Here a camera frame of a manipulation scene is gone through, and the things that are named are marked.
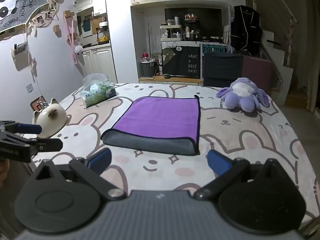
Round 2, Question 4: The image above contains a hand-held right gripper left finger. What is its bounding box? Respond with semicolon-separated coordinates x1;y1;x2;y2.
32;147;127;202

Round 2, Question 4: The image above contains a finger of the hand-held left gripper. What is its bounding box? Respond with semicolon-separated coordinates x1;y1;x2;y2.
0;131;63;163
0;120;42;135

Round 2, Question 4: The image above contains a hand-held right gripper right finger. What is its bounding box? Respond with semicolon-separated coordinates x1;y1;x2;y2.
194;149;291;201

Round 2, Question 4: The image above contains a purple and grey towel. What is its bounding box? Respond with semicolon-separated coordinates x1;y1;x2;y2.
100;95;201;156

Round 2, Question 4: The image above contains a white cat-shaped ceramic pot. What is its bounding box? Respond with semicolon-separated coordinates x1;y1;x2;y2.
32;98;68;138

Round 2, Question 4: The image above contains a brown key holder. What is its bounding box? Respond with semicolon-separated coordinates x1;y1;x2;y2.
30;96;48;111

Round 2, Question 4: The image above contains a green tissue pack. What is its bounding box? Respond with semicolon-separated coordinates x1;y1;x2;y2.
80;73;117;107

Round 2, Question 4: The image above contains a purple plush toy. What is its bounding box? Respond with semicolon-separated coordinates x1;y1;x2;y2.
216;77;271;113

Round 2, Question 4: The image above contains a white kitchen base cabinet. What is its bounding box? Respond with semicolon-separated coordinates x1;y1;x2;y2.
79;44;117;83

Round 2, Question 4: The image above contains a dark blue fabric chair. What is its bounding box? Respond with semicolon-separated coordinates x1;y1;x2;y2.
203;51;244;87

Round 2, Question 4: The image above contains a maroon cabinet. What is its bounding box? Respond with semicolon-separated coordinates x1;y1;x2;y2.
242;54;273;93

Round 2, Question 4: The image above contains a grey trash bin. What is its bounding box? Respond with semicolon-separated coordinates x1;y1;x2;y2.
140;57;158;78

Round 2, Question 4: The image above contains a black lettered curtain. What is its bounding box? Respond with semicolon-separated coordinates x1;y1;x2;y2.
161;46;202;78

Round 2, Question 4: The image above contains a teal sign plate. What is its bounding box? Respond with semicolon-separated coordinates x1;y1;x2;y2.
202;45;226;54

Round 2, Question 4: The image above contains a yellow kitchen appliance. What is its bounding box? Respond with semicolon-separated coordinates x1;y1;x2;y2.
96;22;110;45

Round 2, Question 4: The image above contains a white staircase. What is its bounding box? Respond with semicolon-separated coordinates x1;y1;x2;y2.
260;29;296;68

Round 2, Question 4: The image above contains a black jacket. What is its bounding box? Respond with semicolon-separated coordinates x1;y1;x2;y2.
230;5;263;56

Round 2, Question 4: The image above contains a white shelf rack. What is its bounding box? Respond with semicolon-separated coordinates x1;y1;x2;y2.
160;24;183;42

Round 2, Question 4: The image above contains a white wall pocket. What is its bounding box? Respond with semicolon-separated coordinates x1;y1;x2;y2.
11;42;29;71

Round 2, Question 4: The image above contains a pink hanging strap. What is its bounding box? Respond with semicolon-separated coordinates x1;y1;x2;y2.
64;11;78;63

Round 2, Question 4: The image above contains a panda wall poster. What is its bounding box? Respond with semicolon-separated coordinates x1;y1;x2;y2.
0;0;49;32

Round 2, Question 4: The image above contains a white kitchen wall cabinet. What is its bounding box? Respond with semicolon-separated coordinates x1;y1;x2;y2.
74;0;106;16

